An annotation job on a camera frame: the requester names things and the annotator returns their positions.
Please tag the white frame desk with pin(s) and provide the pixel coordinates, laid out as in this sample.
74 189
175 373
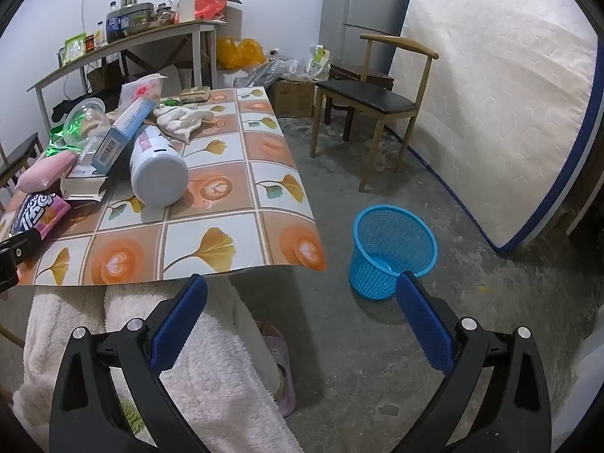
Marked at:
141 35

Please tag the glass jars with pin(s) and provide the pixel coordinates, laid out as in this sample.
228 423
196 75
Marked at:
163 14

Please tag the white tissue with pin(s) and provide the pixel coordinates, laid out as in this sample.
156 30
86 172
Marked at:
181 120

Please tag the wooden chair black seat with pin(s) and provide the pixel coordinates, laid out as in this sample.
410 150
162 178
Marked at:
19 151
363 94

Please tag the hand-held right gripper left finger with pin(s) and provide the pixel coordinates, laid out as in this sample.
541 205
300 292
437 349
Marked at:
179 325

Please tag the blue white carton box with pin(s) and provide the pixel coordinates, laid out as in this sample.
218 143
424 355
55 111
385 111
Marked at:
125 127

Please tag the brown cardboard box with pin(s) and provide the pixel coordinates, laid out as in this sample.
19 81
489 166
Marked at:
292 99

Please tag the small green foil wrapper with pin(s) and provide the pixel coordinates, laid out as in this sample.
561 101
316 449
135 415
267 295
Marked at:
171 102

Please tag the white plastic bottle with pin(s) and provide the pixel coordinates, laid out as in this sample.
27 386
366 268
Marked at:
158 174

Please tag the dark wooden stool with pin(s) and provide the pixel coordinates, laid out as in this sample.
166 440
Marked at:
363 71

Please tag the pink slipper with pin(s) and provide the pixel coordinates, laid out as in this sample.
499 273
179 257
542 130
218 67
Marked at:
283 373

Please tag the grey refrigerator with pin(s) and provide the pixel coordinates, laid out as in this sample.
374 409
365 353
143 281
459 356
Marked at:
368 0

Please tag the blue labelled bottles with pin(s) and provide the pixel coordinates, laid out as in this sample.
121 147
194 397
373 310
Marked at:
114 28

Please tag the white green bag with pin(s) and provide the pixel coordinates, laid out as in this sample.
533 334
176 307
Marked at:
320 62

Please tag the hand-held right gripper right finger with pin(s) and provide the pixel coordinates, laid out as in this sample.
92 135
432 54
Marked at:
424 325

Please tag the green snack bag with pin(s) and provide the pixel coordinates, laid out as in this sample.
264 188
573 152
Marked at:
61 141

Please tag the grey plastic bags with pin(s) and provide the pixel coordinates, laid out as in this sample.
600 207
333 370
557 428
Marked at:
273 73

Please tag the red plastic bag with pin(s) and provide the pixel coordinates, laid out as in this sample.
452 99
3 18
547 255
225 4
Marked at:
210 4

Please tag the blue plastic basket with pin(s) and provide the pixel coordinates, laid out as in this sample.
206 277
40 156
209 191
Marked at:
377 273

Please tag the gold packet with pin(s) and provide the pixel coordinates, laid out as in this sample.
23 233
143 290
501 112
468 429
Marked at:
194 94

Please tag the black cloth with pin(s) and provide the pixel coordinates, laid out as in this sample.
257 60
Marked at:
63 109

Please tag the metal pot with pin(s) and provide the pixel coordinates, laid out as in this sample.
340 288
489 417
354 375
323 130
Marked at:
134 14

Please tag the pink cloth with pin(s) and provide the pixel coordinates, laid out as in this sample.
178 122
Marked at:
45 172

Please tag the white pillow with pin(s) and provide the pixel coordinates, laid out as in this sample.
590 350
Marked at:
160 75

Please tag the white mattress blue edge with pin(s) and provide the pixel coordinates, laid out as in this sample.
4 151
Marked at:
495 104

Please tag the green white packet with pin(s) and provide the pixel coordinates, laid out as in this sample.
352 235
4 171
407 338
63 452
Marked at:
74 48

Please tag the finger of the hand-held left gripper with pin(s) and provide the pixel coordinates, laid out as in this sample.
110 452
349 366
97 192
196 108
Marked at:
7 278
21 247

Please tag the orange purple snack bag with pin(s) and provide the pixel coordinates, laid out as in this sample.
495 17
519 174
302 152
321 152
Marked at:
37 212

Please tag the pink patterned packet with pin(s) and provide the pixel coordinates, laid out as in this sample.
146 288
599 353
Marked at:
141 88

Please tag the yellow plastic bag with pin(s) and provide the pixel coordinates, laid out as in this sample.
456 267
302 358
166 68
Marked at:
240 52

